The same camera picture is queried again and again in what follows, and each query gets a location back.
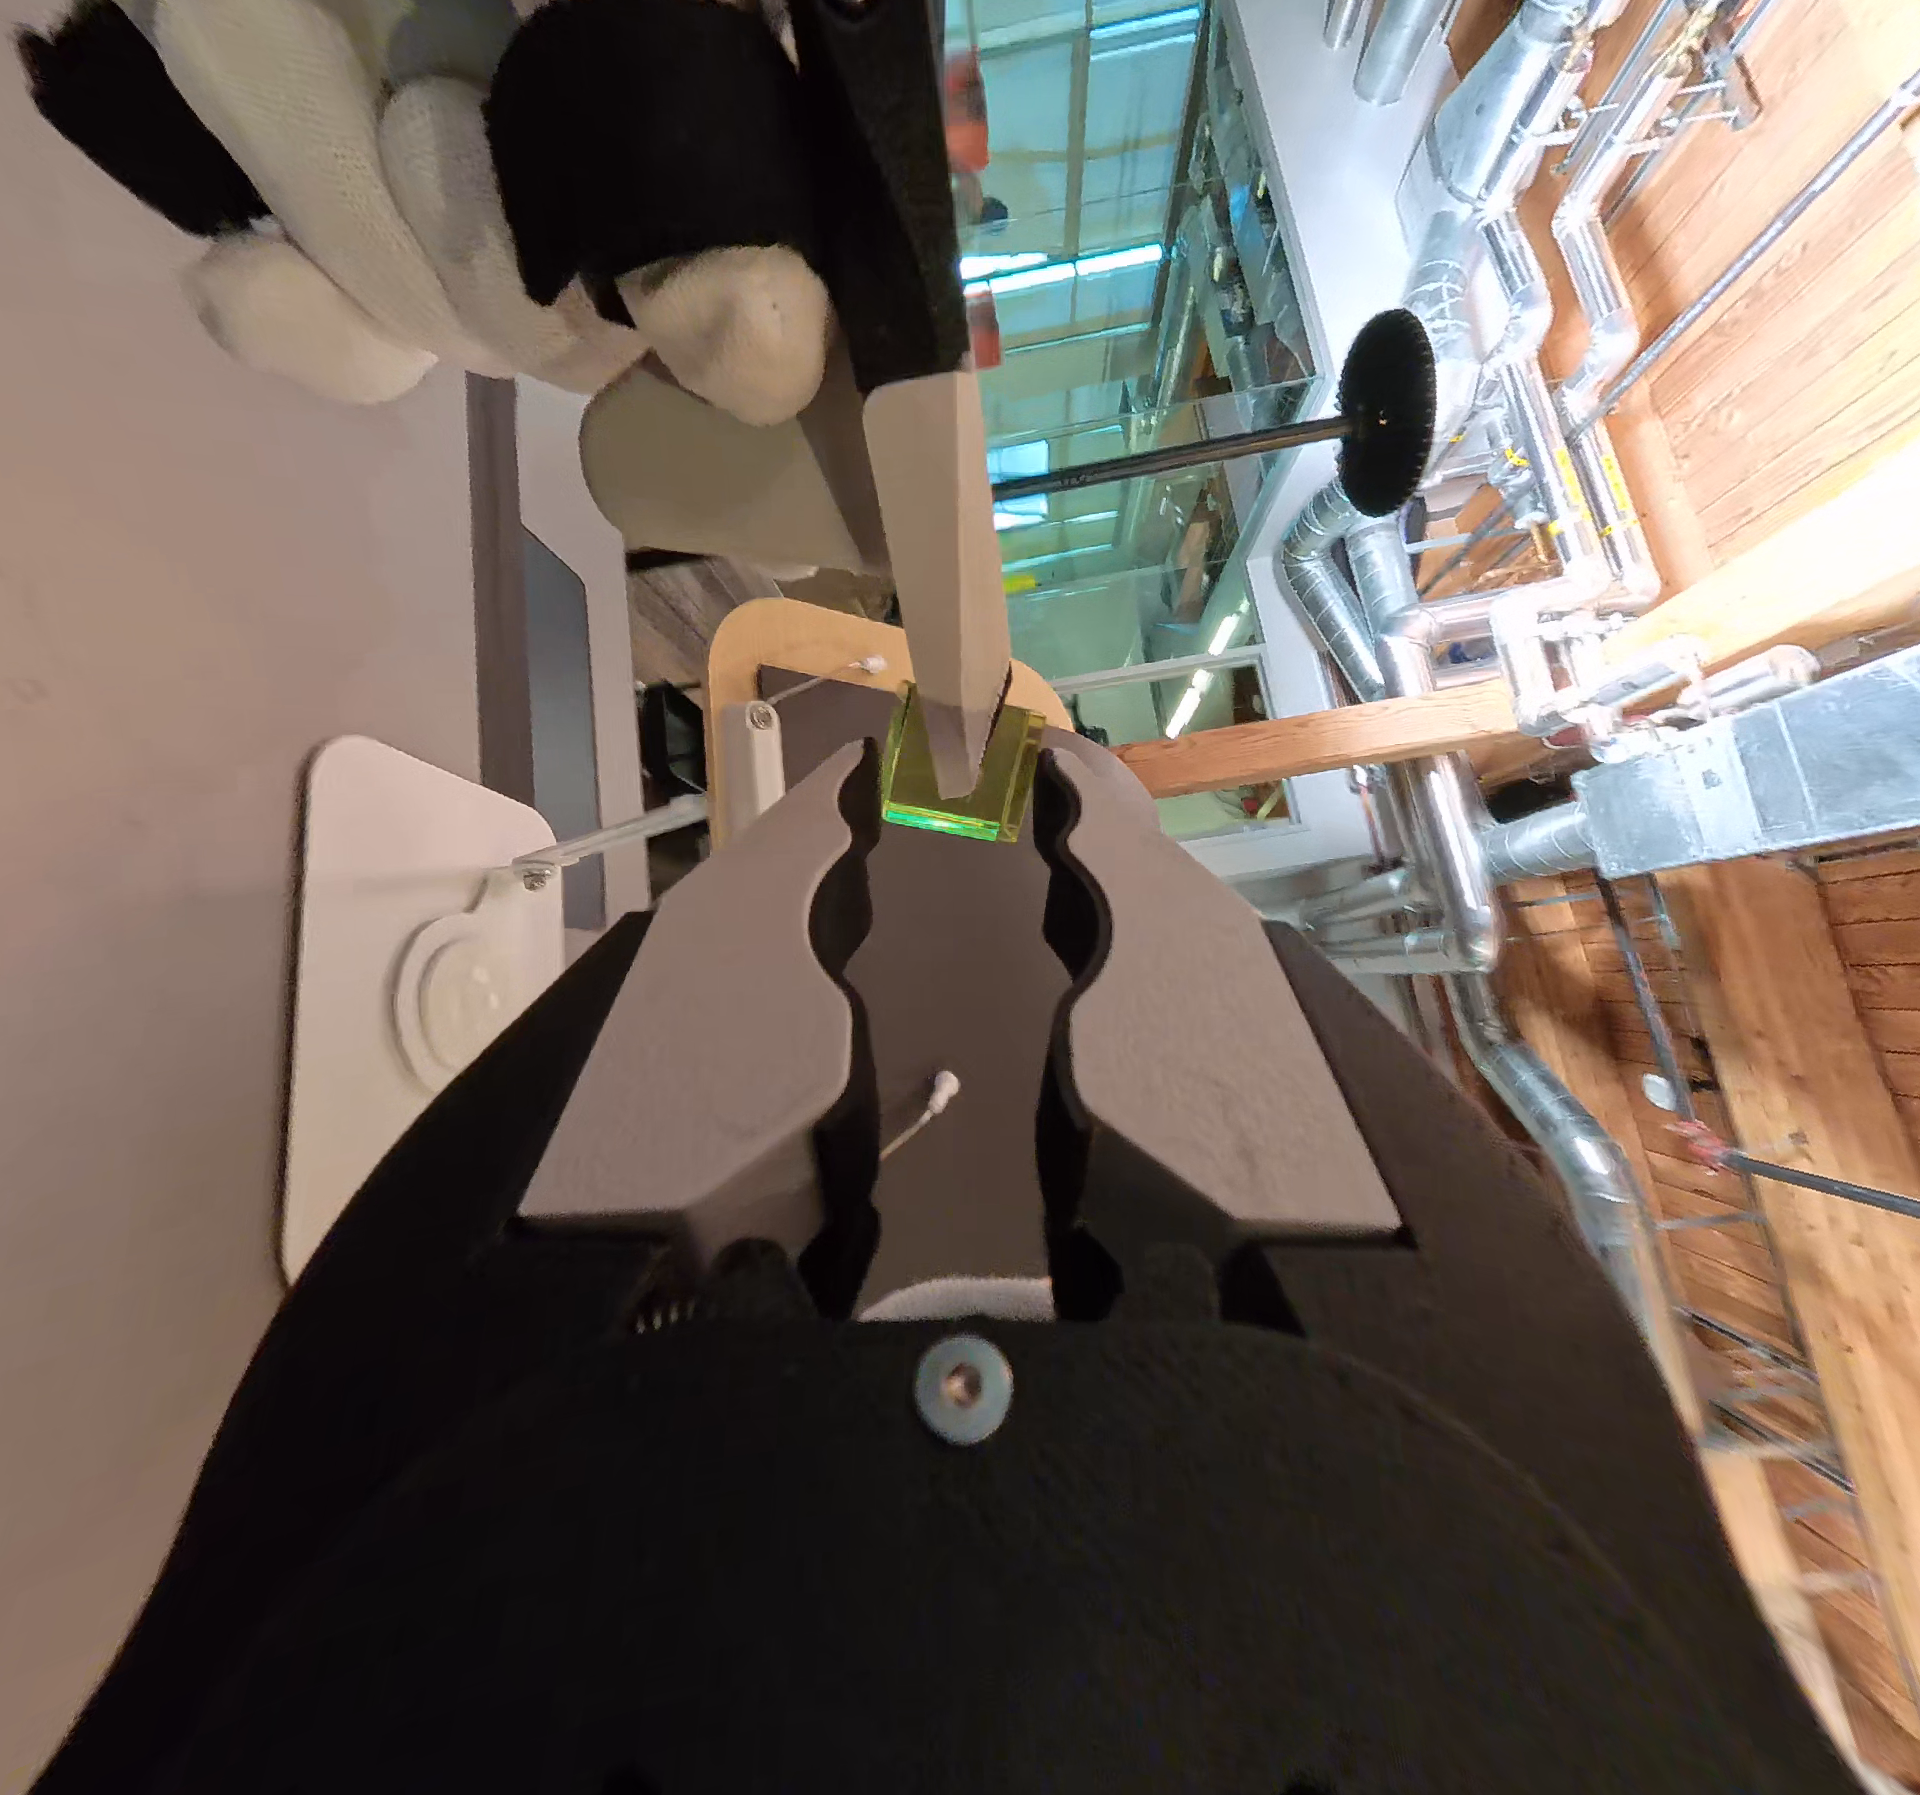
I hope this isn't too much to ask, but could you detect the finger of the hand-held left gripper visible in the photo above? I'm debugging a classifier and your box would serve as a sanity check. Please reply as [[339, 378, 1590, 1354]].
[[862, 367, 1014, 801]]

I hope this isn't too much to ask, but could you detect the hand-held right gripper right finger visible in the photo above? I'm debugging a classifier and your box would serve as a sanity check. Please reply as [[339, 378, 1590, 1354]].
[[1035, 740, 1406, 1319]]

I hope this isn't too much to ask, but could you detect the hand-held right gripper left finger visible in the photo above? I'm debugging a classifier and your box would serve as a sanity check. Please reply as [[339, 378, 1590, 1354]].
[[518, 740, 887, 1308]]

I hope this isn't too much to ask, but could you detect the translucent acrylic cube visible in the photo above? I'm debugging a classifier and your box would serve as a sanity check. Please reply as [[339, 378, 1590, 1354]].
[[879, 682, 1046, 848]]

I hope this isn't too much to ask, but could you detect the person's left hand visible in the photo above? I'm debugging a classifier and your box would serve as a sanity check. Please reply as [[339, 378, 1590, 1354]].
[[0, 0, 837, 428]]

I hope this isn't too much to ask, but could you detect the white board stand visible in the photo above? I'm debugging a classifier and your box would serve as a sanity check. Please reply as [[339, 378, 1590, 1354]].
[[276, 696, 785, 1286]]

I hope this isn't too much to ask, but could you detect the black floor lamp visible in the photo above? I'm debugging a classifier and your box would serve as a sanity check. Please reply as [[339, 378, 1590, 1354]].
[[990, 310, 1441, 520]]

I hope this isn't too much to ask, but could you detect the thin wire with white tip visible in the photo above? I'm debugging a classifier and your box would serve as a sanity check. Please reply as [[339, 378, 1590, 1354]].
[[882, 1069, 965, 1162], [765, 653, 889, 716]]

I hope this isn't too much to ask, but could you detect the spiral silver duct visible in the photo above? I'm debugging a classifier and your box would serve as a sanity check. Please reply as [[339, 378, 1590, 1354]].
[[1275, 476, 1502, 979]]

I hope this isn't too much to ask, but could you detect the galvanised rectangular duct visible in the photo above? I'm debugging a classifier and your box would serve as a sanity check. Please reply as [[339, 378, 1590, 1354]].
[[1477, 653, 1920, 885]]

